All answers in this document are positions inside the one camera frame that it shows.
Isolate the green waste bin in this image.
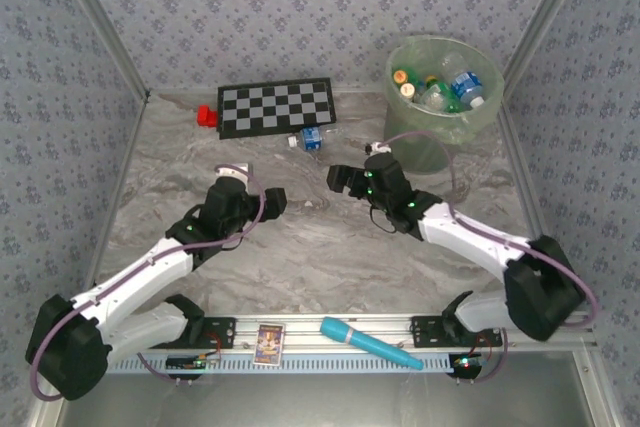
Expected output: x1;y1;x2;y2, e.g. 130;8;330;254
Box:
383;34;506;176

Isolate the translucent green bin liner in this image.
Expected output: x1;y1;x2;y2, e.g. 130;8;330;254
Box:
383;34;506;148

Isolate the black grey checkerboard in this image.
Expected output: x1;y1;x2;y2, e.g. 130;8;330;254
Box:
216;77;339;141

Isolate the red plastic block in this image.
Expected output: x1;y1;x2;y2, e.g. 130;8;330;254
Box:
196;104;220;129

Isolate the small printed card box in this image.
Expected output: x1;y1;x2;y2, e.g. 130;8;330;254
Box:
252;322;286;367

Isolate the teal toy microphone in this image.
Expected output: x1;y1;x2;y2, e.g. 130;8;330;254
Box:
319;315;426;372

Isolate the small circuit board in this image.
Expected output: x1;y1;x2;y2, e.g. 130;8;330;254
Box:
447;352;486;381
164;354;221;373

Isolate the grey metal sheet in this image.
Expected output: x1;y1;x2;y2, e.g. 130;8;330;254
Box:
49;350;601;427

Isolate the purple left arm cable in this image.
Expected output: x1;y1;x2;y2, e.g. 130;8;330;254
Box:
27;162;267;402

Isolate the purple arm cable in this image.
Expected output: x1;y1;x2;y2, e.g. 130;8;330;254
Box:
27;162;267;402
372;129;599;386

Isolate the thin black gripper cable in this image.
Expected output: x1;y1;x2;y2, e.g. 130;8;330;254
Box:
368;204;397;234

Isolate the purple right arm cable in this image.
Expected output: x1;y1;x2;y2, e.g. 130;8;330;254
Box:
372;129;599;386

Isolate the aluminium frame rail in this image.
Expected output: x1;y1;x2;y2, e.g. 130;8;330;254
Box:
77;91;151;316
499;105;574;311

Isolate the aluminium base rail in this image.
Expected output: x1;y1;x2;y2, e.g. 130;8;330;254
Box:
47;311;599;354

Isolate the aluminium frame post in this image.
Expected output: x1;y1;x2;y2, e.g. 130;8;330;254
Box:
502;0;599;79
47;0;151;101

